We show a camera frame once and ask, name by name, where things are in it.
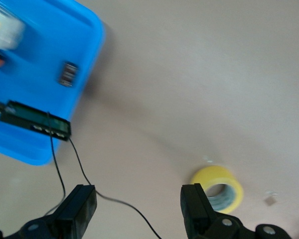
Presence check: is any small black terminal block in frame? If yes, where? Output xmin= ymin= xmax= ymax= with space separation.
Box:
xmin=59 ymin=60 xmax=79 ymax=89

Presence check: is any grey switch box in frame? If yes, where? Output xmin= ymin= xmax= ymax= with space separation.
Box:
xmin=0 ymin=7 xmax=25 ymax=50

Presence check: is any yellow tape roll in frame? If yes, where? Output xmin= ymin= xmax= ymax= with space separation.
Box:
xmin=190 ymin=165 xmax=244 ymax=214

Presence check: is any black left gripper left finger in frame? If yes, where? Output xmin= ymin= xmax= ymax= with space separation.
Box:
xmin=0 ymin=184 xmax=98 ymax=239

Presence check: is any blue plastic tray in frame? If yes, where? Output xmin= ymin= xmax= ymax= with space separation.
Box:
xmin=0 ymin=0 xmax=107 ymax=167

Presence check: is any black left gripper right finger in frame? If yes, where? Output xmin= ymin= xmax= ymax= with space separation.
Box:
xmin=180 ymin=183 xmax=292 ymax=239

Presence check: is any green circuit board module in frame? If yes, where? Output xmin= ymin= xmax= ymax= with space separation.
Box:
xmin=0 ymin=99 xmax=72 ymax=143

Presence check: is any thin black sensor wire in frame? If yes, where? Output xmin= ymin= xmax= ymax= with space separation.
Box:
xmin=43 ymin=112 xmax=66 ymax=217
xmin=69 ymin=139 xmax=162 ymax=239

